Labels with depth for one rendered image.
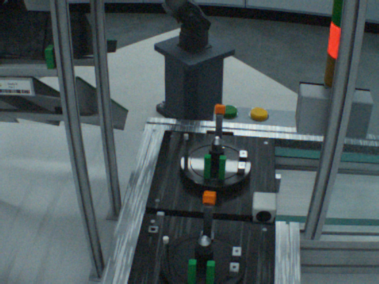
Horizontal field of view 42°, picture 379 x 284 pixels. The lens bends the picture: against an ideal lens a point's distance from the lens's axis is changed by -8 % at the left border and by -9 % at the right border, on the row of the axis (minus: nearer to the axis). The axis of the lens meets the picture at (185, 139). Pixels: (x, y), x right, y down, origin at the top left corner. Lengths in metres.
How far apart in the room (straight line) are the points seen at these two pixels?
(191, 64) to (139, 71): 0.41
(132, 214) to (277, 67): 2.55
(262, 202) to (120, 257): 0.27
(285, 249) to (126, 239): 0.28
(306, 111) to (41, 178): 0.67
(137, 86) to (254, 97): 0.33
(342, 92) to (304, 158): 0.42
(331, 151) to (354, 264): 0.29
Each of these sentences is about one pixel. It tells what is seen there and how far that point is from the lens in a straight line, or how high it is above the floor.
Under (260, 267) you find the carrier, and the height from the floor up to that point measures 0.97.
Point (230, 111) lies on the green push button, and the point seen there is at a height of 0.97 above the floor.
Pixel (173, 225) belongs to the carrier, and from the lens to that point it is 0.94.
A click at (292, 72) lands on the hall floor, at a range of 3.40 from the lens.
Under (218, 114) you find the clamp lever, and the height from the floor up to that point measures 1.07.
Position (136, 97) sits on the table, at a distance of 1.48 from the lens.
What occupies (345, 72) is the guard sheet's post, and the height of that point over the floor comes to 1.31.
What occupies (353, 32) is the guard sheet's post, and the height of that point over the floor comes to 1.37.
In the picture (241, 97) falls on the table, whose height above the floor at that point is 0.86.
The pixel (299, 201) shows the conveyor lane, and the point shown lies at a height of 0.92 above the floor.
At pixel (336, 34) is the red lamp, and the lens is 0.74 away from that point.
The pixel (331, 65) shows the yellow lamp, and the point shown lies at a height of 1.30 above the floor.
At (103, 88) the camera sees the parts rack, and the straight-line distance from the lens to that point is 0.92.
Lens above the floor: 1.65
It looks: 37 degrees down
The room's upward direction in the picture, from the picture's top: straight up
